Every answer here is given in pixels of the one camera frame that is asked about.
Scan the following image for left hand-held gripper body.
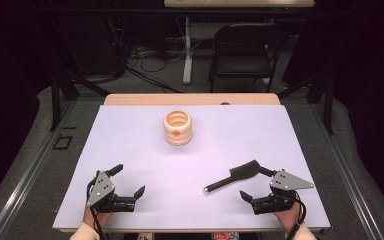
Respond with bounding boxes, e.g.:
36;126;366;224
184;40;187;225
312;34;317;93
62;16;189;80
86;170;137;214

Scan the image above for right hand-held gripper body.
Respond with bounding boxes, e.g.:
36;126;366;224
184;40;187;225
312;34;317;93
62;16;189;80
251;169;315;215

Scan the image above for cream ribbed cup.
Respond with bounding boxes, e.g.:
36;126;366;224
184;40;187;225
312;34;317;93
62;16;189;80
162;109;194;147

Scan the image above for person's left hand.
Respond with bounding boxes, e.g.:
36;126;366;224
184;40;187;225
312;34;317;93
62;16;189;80
82;205;113;231

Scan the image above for person's right hand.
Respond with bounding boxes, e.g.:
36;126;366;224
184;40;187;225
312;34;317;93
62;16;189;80
273;199;304;235

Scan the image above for red patterned object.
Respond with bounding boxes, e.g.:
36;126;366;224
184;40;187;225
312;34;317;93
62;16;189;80
211;231;241;240

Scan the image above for white table mat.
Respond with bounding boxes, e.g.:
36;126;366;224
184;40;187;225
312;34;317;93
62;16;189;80
52;104;332;232

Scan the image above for black folding chair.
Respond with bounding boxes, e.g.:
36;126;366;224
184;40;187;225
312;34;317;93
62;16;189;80
207;22;290;95

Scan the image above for black equipment cabinet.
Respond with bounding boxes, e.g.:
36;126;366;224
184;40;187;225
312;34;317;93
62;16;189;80
55;13;128;78

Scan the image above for light desk with white leg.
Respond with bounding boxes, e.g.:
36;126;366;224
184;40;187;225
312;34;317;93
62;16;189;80
163;0;316;85

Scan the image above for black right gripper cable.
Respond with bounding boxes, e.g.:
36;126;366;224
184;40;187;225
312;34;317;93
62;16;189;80
285;191;308;240

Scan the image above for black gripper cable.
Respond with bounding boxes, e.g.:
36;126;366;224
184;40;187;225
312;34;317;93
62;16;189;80
86;179;107;240
285;191;308;240

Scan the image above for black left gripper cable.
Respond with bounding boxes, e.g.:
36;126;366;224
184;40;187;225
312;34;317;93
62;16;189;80
86;179;107;240

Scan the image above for aluminium floor rail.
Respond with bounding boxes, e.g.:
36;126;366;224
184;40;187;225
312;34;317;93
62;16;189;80
309;102;384;240
0;99;78;240

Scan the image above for bundle of floor cables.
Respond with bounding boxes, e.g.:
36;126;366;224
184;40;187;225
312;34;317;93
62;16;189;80
125;41;188;95

